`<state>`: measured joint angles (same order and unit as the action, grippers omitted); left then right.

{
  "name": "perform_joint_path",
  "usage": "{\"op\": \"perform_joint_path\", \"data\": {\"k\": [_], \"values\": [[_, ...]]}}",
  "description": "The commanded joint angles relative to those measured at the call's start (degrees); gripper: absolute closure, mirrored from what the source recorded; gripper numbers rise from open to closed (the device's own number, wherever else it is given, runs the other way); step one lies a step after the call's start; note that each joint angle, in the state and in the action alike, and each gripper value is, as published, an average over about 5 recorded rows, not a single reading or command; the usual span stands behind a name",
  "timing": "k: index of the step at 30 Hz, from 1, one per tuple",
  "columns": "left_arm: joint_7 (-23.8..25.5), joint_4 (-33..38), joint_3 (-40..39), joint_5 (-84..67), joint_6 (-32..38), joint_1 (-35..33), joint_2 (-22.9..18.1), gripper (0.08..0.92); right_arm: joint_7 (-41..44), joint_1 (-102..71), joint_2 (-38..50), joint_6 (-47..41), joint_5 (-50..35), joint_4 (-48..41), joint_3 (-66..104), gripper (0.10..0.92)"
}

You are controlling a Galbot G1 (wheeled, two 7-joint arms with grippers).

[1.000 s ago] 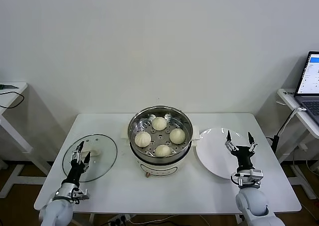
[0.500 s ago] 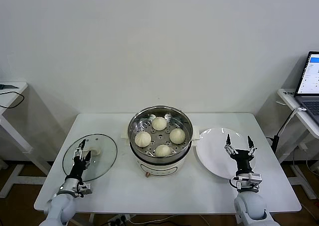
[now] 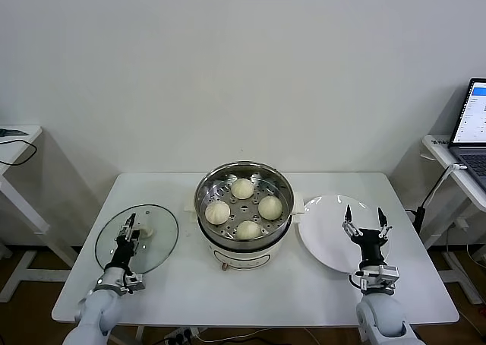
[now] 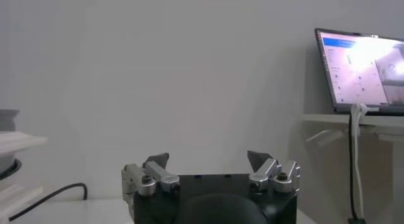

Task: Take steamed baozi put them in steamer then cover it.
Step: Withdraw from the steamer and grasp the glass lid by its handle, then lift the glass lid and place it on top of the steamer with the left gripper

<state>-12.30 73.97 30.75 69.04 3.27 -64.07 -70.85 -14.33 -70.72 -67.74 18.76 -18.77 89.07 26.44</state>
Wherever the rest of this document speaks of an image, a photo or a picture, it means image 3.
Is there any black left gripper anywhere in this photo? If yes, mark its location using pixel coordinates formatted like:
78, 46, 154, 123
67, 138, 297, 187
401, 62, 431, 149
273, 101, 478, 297
106, 212, 141, 272

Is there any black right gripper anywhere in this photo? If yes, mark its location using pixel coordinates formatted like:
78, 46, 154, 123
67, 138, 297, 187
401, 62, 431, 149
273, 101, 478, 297
342, 204, 393, 274

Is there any round glass pot lid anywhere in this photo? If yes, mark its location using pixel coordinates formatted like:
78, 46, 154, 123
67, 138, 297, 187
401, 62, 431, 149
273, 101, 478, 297
94, 203, 179, 274

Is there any white steamed baozi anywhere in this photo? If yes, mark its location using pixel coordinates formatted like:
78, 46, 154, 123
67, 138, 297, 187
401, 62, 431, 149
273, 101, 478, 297
257, 195, 284, 220
204, 201, 232, 225
231, 178, 255, 201
235, 220, 263, 240

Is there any stainless steel steamer basket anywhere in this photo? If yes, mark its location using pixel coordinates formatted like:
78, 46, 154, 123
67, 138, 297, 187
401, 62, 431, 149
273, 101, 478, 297
194, 161, 295, 249

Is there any round white plate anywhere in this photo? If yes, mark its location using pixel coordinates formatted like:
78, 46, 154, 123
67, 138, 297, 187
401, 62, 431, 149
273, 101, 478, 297
297, 195, 391, 274

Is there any black clamp block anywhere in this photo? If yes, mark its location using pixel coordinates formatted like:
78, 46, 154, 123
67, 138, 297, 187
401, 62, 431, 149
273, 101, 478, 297
404, 206, 425, 234

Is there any white side table with laptop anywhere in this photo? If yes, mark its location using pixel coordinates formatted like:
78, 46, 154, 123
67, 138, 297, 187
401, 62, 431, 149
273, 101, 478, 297
422, 134, 486, 304

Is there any white power strip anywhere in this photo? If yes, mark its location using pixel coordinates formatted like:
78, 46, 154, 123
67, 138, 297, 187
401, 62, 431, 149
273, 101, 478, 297
166, 328, 200, 343

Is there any grey open laptop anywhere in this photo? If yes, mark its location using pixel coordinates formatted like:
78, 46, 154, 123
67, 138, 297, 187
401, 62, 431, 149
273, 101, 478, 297
447, 78, 486, 192

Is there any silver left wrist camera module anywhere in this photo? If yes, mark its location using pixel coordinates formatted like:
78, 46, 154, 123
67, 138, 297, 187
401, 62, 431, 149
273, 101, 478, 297
121, 273, 147, 295

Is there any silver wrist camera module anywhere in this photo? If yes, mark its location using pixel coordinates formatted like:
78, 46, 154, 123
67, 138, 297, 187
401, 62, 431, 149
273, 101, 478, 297
121, 273, 147, 295
377, 264, 401, 286

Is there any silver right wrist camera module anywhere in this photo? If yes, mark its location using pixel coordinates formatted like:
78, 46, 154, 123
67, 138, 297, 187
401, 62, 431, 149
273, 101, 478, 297
377, 264, 401, 286

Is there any laptop charger cable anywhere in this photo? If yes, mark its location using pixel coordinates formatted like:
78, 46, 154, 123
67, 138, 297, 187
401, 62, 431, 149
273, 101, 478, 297
417, 163, 469, 213

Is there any thin black looped cable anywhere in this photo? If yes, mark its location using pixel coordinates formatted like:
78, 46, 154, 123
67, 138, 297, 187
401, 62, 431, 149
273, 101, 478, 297
0, 138, 38, 167

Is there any white side table with cable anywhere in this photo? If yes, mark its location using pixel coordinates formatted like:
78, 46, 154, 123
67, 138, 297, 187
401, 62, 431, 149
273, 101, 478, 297
0, 125, 79, 304

